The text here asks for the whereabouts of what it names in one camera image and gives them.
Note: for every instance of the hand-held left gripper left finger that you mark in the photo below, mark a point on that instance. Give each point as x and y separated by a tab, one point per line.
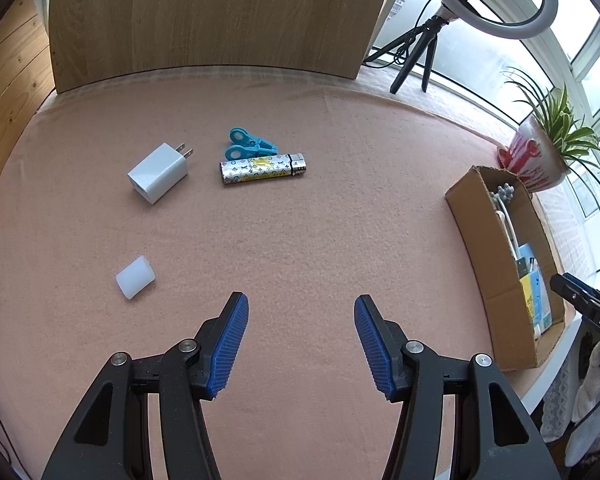
230	345

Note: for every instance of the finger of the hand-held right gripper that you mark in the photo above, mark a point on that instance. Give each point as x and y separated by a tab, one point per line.
580	292

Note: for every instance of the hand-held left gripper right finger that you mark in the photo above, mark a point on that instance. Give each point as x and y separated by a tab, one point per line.
375	350

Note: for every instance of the brown cardboard box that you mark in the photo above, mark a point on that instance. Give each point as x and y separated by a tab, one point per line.
485	260

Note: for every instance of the white translucent cap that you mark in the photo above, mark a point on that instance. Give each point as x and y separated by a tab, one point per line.
136	278

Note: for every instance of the white roller massager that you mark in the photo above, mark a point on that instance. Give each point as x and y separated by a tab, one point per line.
502	192

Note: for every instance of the person's right hand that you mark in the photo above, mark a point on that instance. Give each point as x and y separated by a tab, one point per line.
597	380

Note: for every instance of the white lace cloth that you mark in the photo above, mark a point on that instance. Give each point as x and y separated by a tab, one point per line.
557	400

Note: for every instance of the white red flower pot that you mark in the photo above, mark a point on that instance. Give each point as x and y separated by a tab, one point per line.
530	155

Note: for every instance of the green spider plant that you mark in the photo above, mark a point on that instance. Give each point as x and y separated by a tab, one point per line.
562	115

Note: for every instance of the patterned silver lighter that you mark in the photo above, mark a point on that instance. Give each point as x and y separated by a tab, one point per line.
260	169

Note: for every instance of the white usb charger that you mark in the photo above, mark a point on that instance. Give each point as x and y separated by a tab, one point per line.
157	172

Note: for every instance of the blue clothes clip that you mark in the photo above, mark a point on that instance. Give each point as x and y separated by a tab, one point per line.
252	146

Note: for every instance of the black tripod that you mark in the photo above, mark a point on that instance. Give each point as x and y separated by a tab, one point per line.
432	27

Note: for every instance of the large wooden board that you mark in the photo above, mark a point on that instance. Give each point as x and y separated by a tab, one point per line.
205	10

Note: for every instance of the pine plank panel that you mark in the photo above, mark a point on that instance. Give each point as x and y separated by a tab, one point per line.
5	85

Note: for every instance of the white window frame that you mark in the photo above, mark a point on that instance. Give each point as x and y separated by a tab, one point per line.
592	40

